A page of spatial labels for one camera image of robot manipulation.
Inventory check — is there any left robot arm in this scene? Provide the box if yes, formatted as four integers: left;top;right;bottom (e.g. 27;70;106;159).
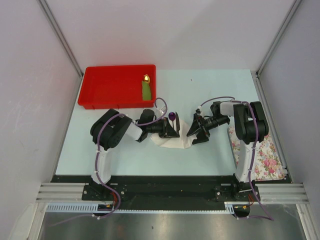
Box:
90;109;180;200

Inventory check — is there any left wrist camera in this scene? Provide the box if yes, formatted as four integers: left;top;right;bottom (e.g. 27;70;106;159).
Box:
155;106;168;119

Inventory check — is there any aluminium frame rail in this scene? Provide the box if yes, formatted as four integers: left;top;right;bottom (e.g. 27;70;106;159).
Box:
36;183;85;203

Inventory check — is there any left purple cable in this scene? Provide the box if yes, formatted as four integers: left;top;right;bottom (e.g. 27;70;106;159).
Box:
47;97;168;227

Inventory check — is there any floral tray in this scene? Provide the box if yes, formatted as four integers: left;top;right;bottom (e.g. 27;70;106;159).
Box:
227;126;287;182

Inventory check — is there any red plastic bin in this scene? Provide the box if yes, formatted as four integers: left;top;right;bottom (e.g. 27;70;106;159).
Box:
77;64;156;110

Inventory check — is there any white paper napkin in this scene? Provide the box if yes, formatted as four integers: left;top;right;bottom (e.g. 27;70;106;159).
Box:
150;120;197;149

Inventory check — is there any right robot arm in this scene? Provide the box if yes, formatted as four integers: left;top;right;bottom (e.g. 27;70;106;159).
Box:
186;100;269;201

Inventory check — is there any white cable duct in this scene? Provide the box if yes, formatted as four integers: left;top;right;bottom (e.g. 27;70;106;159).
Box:
46;201;237;215

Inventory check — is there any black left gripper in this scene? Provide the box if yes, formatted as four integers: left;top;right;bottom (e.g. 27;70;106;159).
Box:
146;117;180;139

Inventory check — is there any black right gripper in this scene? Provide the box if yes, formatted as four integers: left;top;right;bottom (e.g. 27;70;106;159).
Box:
187;113;229;145

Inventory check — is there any black plastic knife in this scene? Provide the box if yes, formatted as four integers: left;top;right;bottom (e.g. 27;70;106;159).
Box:
175;112;180;134

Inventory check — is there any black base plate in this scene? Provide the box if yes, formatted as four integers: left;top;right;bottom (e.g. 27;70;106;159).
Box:
51;175;260;212

